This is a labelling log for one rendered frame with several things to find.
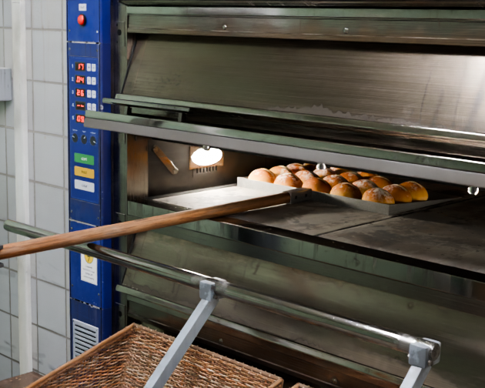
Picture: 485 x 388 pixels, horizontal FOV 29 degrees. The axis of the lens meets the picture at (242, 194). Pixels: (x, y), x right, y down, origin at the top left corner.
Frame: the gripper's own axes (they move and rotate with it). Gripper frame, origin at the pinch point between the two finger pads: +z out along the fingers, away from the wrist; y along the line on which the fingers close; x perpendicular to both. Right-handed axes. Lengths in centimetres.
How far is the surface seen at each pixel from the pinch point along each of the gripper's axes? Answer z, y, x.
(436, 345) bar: 89, 2, -26
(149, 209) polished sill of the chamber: -21, 2, -61
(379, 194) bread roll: 23, -3, -102
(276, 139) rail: 36, -23, -47
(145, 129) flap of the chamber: -6, -22, -46
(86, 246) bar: 0.7, 2.2, -23.9
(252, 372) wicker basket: 21, 35, -58
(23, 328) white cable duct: -80, 49, -59
